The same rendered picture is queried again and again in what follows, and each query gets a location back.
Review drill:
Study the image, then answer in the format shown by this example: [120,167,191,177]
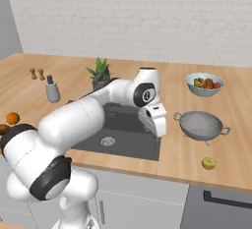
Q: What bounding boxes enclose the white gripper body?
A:
[137,107,168,139]

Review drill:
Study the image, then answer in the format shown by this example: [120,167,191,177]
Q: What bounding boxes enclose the dark grey sink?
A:
[70,102,162,162]

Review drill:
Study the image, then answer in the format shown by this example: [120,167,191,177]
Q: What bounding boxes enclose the grey metal colander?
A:
[172,110,232,146]

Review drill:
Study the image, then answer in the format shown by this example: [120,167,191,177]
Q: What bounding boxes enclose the grey panel under sink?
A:
[70,165,191,206]

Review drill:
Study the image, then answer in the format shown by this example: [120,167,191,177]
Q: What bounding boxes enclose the orange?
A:
[5,111,22,126]

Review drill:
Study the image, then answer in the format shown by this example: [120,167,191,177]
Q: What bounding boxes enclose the brown kiwi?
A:
[0,124,11,137]

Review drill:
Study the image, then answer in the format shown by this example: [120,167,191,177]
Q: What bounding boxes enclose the pale blue bowl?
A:
[184,72,225,98]

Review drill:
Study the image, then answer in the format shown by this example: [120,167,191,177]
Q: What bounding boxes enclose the olive fruit piece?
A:
[193,78,205,88]

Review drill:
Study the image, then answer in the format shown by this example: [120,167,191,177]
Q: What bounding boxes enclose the green plant in grey pot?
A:
[86,56,113,91]

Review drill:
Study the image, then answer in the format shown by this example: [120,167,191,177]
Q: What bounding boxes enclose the grey cupboard door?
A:
[86,189,186,229]

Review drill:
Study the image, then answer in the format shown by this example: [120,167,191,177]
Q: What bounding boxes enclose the grey soap dispenser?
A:
[45,74,61,104]

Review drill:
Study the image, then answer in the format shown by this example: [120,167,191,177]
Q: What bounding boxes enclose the grey dishwasher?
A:
[188,183,252,229]

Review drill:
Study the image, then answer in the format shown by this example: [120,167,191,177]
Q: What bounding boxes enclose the grey cupboard front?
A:
[0,156,63,229]

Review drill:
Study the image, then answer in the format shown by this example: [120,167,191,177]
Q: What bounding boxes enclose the black dishwasher handle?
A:
[203,190,252,210]

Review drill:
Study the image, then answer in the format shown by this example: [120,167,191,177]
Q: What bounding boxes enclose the grey cupboard door handle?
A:
[97,200,106,226]

